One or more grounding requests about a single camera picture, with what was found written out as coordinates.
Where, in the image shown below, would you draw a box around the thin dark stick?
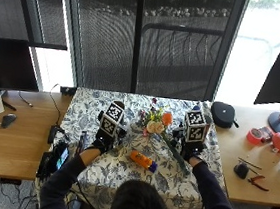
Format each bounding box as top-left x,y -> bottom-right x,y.
236,156 -> 264,172

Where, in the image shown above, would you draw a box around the dark slim bar tool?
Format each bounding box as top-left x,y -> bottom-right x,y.
75,129 -> 89,156

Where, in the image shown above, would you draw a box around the black pen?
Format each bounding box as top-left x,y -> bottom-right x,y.
0,98 -> 19,112

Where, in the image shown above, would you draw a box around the artificial flower bouquet with green stem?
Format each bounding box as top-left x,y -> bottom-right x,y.
132,95 -> 199,176

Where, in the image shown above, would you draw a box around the blue floral white tablecloth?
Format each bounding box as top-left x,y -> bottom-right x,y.
32,83 -> 236,209

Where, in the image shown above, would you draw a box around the red tape roll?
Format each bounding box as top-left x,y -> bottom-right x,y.
244,127 -> 265,147

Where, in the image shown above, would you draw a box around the black monitor with dark stand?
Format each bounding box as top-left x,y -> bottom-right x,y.
0,37 -> 45,96

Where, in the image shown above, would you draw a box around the white marker cube on right glove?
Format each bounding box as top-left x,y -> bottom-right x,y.
181,108 -> 210,146

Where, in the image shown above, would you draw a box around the small black round device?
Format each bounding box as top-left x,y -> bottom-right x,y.
232,161 -> 250,180

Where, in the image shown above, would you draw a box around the white marker cube on glove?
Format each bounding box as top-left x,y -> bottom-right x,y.
98,100 -> 127,139
181,108 -> 210,146

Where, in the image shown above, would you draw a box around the black flat device under phone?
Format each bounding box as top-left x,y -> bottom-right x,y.
35,149 -> 63,182

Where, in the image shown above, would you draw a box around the the person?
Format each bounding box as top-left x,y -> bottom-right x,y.
38,93 -> 258,209

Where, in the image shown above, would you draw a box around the white marker cube on left glove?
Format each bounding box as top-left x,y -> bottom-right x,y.
98,100 -> 127,139

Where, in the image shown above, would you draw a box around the smartphone with lit screen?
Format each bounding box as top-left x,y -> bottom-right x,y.
54,145 -> 71,172

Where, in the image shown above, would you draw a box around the black oval zip case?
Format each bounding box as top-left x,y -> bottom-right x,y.
208,100 -> 243,131

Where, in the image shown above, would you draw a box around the person's left hand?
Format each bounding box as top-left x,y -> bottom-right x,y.
89,98 -> 132,157

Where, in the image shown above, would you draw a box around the black computer mouse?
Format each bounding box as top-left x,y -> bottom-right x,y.
0,112 -> 18,131

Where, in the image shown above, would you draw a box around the person's right hand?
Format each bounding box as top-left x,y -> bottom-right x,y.
168,120 -> 212,166

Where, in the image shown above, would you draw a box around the red-handled pliers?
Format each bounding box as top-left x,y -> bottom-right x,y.
246,173 -> 271,192

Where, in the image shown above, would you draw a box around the black metal bike rack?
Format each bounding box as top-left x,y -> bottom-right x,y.
136,20 -> 225,81

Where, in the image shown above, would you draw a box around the orange bottle with purple cap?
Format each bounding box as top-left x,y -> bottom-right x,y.
128,149 -> 160,174

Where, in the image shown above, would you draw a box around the small black box with cable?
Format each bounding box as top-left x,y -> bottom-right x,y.
45,82 -> 79,129

